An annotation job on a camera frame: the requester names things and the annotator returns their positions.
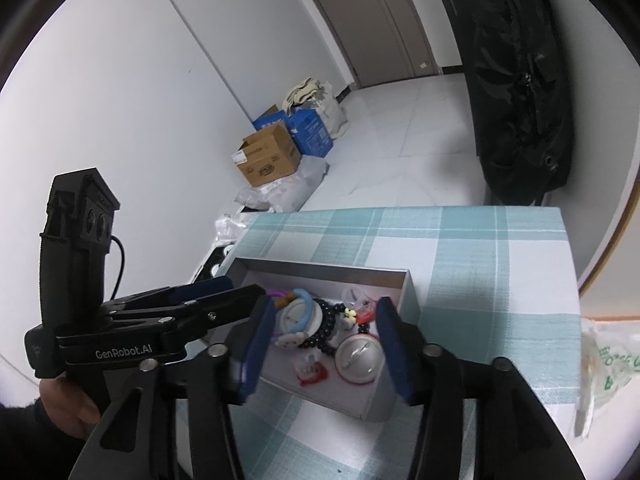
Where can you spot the grey door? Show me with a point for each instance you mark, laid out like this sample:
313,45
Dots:
380,20

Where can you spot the cream canvas tote bag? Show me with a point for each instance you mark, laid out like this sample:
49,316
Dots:
320,97

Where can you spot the white round badge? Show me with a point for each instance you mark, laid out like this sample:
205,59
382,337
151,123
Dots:
295,321

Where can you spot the silver round badge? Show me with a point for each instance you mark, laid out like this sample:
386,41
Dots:
357,360

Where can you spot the small white figurine charm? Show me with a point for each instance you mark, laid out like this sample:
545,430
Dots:
349,316

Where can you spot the red clear hair clip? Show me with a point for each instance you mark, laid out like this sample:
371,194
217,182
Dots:
312,372

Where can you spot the person's left hand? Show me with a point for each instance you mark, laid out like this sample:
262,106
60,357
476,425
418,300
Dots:
65,405

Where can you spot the grey plastic mail bag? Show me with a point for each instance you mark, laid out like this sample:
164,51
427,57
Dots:
295,185

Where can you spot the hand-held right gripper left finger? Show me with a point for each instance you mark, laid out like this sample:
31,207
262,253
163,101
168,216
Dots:
255,347

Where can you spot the blue cardboard box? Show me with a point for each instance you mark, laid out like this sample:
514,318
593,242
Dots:
312,132

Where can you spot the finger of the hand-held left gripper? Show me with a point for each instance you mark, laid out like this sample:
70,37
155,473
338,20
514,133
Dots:
220,310
200,287

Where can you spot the crumpled white plastic bag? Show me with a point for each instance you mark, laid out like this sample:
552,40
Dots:
230,225

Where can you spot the green white checked tablecloth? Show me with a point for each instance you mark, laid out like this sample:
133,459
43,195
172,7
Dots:
475,285

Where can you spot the clear pink hair clip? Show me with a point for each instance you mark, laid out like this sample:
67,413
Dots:
360,302

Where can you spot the white green printed plastic bag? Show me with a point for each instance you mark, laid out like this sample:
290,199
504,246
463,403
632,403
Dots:
605,365

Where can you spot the grey cardboard box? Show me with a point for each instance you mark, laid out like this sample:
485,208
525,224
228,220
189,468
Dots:
325,272

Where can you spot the brown cardboard box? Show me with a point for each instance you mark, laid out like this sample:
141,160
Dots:
270,157

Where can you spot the person's left forearm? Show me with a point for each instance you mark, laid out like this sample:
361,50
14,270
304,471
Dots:
20,440

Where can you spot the purple bangle with orange bead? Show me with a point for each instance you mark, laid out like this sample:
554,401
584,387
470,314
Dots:
276,292

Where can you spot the black backpack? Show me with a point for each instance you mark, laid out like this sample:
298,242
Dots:
515,85

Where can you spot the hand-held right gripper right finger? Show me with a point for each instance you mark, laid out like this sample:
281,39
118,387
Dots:
395,350

